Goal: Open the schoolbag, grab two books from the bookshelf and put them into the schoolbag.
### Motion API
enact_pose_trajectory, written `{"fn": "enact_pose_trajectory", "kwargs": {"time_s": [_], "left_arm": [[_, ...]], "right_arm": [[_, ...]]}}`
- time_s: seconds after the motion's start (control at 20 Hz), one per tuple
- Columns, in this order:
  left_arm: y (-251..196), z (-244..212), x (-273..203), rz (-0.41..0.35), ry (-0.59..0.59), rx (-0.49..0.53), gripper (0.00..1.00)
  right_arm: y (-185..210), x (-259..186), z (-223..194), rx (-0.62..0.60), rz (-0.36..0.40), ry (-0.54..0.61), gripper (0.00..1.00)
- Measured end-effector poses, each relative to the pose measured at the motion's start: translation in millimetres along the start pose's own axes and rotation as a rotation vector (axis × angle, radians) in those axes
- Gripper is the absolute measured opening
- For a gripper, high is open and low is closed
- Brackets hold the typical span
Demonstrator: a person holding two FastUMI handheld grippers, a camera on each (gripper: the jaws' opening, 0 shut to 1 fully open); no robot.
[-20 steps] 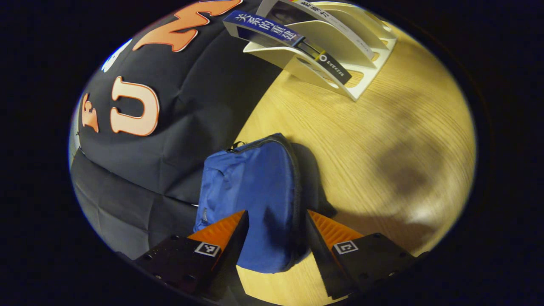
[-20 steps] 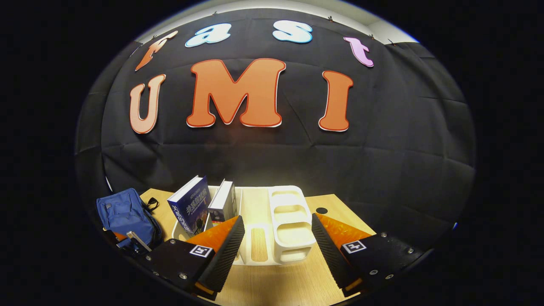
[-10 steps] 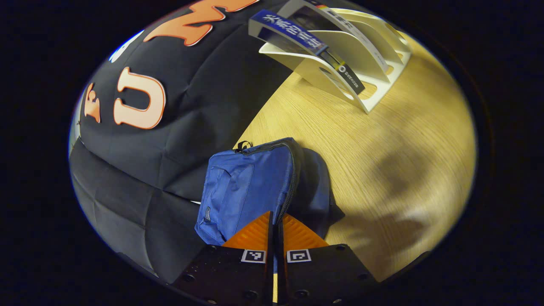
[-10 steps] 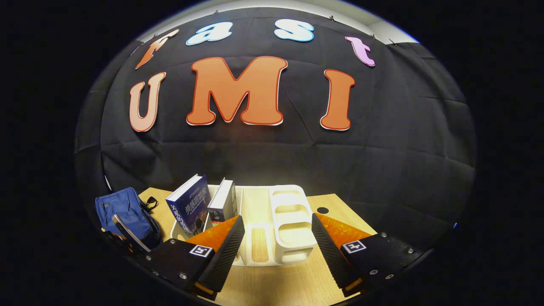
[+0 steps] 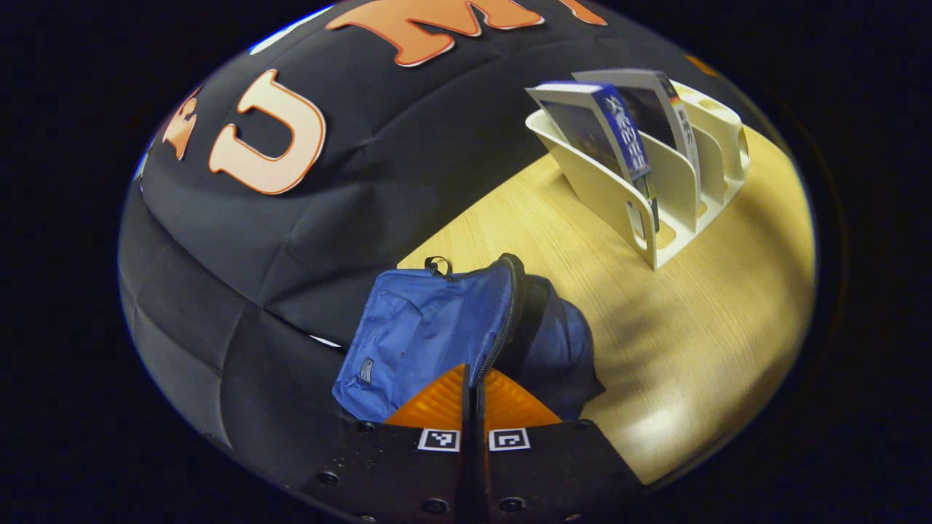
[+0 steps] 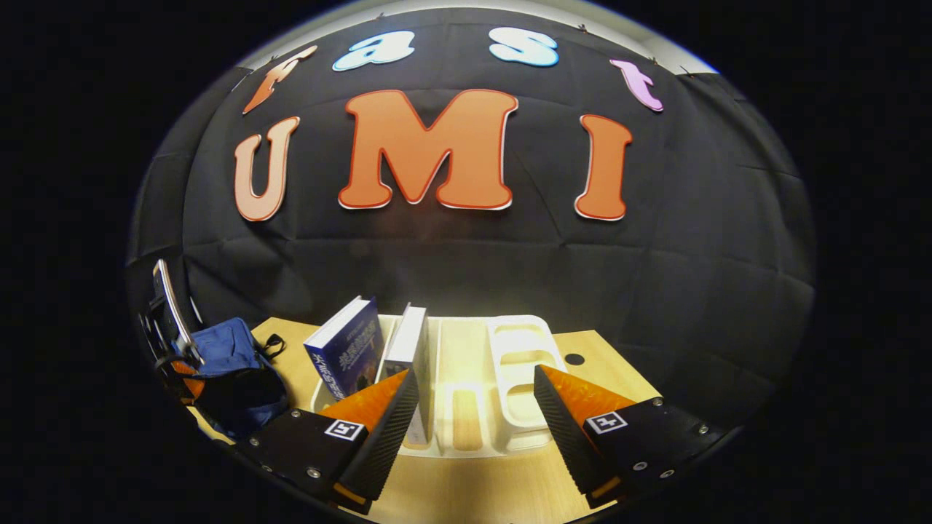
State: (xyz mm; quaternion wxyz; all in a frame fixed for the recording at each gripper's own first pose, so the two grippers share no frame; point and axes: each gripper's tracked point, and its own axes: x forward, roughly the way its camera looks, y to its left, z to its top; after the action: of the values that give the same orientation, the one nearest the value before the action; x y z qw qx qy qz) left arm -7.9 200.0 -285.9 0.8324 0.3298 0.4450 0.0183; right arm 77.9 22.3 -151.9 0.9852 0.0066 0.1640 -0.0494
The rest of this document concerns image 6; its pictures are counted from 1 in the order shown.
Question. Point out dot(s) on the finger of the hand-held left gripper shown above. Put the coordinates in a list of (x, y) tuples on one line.
[(186, 382)]

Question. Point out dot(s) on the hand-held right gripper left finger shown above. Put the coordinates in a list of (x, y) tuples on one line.
[(389, 437)]

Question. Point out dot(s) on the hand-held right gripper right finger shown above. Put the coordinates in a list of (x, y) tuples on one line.
[(561, 429)]

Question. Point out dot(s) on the dark blue schoolbag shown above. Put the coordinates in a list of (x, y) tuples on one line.
[(233, 393)]

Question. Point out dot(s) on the white plastic bookshelf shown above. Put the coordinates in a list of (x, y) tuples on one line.
[(524, 364)]

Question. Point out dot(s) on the white book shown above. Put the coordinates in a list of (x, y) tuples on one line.
[(411, 342)]

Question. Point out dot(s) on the blue book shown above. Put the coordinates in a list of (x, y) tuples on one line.
[(342, 349)]

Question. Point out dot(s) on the black round desk grommet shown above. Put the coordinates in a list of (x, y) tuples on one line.
[(574, 359)]

